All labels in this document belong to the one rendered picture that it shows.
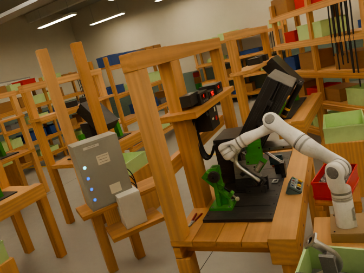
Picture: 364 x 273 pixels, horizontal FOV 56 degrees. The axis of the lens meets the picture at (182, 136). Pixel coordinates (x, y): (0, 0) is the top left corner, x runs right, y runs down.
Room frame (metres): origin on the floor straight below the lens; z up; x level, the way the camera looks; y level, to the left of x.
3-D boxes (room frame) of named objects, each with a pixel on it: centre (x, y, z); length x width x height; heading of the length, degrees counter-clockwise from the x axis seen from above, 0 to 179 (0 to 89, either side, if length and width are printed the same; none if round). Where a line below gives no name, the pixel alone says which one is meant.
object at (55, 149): (9.34, 3.48, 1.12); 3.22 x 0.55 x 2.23; 148
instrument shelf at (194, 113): (2.41, -0.19, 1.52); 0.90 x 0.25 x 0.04; 154
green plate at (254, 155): (2.20, -0.45, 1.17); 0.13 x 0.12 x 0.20; 154
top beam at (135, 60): (2.42, -0.16, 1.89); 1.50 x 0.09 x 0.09; 154
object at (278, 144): (2.32, -0.55, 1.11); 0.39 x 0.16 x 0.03; 64
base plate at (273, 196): (2.29, -0.43, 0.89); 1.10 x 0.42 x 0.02; 154
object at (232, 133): (2.45, -0.35, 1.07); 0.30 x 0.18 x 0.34; 154
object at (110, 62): (8.17, 0.67, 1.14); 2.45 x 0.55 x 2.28; 148
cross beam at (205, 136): (2.45, -0.10, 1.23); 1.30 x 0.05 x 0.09; 154
